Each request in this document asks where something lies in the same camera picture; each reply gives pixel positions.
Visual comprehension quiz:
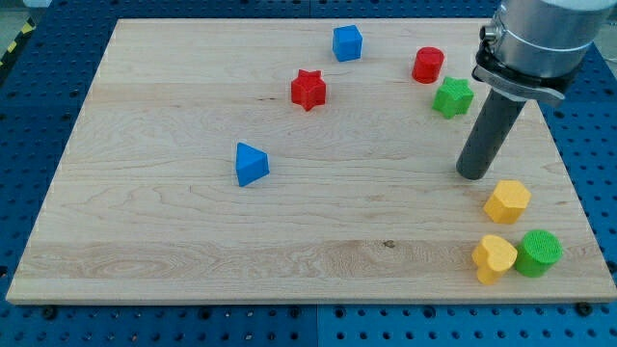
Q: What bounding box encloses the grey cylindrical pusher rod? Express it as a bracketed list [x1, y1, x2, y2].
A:
[456, 90, 526, 180]

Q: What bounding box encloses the green cylinder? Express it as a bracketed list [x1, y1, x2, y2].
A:
[514, 229, 563, 278]

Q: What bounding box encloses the wooden board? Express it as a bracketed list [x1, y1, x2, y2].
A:
[7, 18, 616, 306]

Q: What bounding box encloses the yellow hexagon block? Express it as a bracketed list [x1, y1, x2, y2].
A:
[483, 180, 532, 225]

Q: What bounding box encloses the green star block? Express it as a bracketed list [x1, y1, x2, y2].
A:
[432, 76, 474, 119]

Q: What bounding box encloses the red cylinder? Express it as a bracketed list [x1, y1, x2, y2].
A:
[412, 46, 444, 84]

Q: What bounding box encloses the blue cube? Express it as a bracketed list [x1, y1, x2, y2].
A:
[332, 25, 362, 62]

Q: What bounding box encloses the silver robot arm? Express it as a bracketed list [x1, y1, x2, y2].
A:
[472, 0, 616, 107]

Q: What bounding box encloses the yellow heart block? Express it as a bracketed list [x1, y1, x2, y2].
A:
[471, 234, 518, 285]

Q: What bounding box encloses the blue triangular prism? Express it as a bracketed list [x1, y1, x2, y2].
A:
[235, 143, 270, 187]

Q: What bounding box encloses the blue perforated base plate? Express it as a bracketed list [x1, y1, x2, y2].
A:
[1, 0, 616, 346]

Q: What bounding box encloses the red star block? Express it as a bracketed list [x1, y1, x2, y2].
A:
[291, 69, 327, 112]

